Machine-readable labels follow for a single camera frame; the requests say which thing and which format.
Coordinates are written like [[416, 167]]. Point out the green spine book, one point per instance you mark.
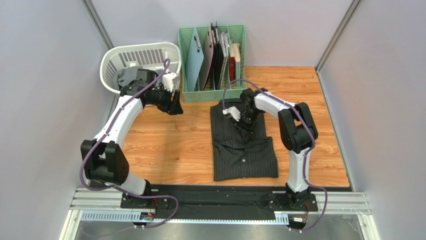
[[236, 61]]

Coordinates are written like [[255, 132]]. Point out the black pinstriped long sleeve shirt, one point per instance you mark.
[[235, 158]]

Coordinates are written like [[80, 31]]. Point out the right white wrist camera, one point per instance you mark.
[[232, 112]]

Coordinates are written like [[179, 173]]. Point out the grey shirt in basket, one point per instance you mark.
[[126, 76]]

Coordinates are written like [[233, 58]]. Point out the red book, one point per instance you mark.
[[231, 60]]

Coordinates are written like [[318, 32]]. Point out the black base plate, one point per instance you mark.
[[219, 202]]

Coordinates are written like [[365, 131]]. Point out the blue clipboard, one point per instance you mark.
[[194, 61]]

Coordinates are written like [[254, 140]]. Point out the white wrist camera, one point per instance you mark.
[[232, 112], [171, 81]]

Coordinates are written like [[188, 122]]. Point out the white laundry basket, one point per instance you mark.
[[148, 55]]

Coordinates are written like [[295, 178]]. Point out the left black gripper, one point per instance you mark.
[[176, 106]]

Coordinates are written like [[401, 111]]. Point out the black folder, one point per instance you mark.
[[217, 54]]

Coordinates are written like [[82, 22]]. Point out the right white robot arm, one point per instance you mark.
[[298, 134]]

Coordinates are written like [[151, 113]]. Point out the grey notebook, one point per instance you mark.
[[223, 56]]

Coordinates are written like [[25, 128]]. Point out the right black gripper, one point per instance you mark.
[[246, 121]]

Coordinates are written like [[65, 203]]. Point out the green file organizer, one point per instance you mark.
[[237, 33]]

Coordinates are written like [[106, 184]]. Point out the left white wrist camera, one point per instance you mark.
[[171, 81]]

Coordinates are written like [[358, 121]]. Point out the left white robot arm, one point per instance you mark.
[[104, 164]]

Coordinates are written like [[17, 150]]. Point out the aluminium rail frame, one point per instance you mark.
[[343, 214]]

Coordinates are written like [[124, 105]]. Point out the mauve clipboard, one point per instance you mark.
[[208, 53]]

